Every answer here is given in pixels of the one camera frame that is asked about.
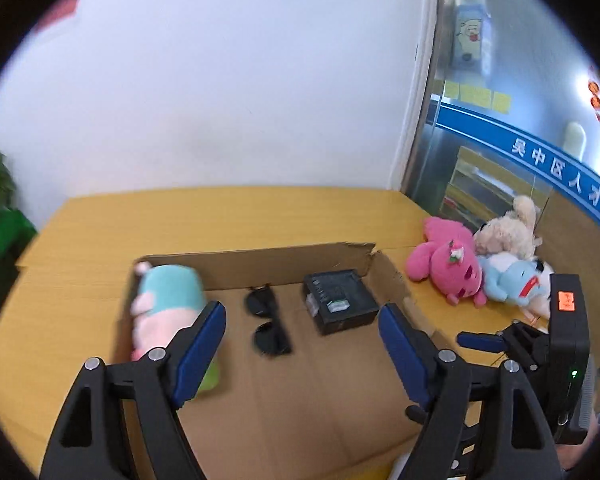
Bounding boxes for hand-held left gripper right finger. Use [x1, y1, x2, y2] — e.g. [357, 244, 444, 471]
[377, 303, 563, 480]

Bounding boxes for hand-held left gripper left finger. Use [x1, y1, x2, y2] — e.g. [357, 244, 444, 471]
[42, 300, 227, 480]

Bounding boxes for pink and teal plush toy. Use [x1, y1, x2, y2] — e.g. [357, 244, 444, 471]
[130, 262, 221, 393]

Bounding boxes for cardboard box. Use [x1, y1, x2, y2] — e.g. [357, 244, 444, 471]
[112, 242, 436, 480]

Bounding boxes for wooden desktop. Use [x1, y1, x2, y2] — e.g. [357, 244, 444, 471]
[0, 186, 600, 480]

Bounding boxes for black sunglasses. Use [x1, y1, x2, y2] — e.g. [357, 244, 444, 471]
[244, 285, 293, 357]

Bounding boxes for blue and white plush toy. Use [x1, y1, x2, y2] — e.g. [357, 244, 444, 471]
[477, 252, 556, 318]

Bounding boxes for small black box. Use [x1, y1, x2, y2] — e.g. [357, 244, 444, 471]
[302, 268, 381, 337]

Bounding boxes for beige plush toy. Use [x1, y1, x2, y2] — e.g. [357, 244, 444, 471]
[474, 195, 543, 261]

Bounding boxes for yellow shelf behind glass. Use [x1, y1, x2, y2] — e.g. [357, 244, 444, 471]
[442, 146, 553, 233]

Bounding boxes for cartoon poster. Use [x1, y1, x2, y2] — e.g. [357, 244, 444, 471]
[452, 0, 493, 73]

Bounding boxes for blue wall banner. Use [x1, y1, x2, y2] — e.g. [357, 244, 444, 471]
[432, 92, 600, 241]

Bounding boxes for red wall paper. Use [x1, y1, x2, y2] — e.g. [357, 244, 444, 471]
[32, 0, 83, 33]

